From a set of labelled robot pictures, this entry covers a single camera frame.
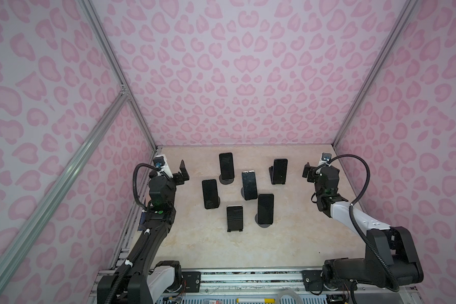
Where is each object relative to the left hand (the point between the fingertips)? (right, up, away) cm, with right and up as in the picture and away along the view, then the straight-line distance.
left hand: (172, 160), depth 77 cm
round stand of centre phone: (+29, -16, +18) cm, 38 cm away
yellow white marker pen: (+33, -51, -8) cm, 62 cm away
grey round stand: (+37, -29, +8) cm, 48 cm away
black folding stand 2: (+28, -31, +8) cm, 43 cm away
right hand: (+64, -1, +9) cm, 65 cm away
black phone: (+21, 0, +18) cm, 28 cm away
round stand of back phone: (+21, -11, +26) cm, 35 cm away
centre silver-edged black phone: (+33, -12, +18) cm, 39 cm away
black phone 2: (+14, -16, +12) cm, 24 cm away
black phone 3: (+39, -21, +5) cm, 44 cm away
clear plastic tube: (+45, -49, -8) cm, 67 cm away
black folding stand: (+46, -8, +31) cm, 56 cm away
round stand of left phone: (+17, -21, +19) cm, 33 cm away
